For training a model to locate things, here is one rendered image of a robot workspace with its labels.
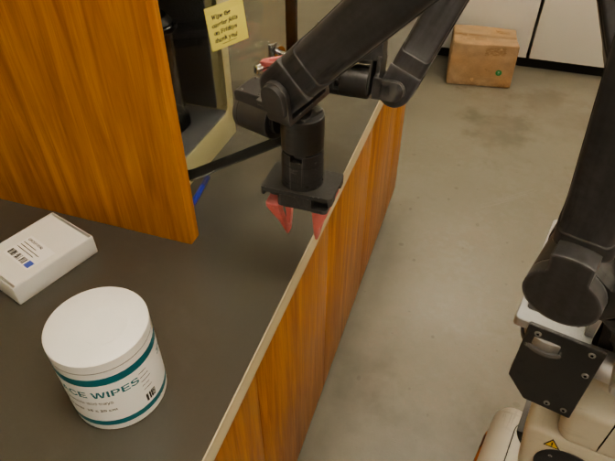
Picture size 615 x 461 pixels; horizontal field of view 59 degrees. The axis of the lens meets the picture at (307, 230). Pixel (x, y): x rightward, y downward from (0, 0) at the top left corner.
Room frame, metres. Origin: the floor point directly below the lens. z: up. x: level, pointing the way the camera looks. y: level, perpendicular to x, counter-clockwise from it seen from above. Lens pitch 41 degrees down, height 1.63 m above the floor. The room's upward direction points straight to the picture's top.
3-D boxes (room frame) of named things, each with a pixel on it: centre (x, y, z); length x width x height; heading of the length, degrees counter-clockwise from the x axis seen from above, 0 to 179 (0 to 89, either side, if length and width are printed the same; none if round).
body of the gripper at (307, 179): (0.61, 0.01, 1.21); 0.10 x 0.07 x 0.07; 71
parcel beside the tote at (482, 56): (3.44, -1.14, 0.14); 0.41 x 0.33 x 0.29; 78
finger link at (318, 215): (0.61, 0.00, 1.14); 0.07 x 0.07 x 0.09; 71
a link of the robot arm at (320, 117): (0.62, 0.01, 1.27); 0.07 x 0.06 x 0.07; 52
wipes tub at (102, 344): (0.44, 0.27, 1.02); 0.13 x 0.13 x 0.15
